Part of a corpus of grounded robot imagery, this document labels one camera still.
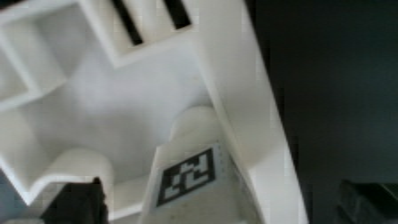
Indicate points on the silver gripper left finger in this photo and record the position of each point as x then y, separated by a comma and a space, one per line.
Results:
78, 207

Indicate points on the white chair leg block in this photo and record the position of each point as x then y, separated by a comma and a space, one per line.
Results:
197, 192

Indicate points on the white chair seat part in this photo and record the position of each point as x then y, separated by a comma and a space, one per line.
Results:
110, 64

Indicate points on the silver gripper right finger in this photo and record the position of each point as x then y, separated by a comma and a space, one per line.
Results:
366, 203

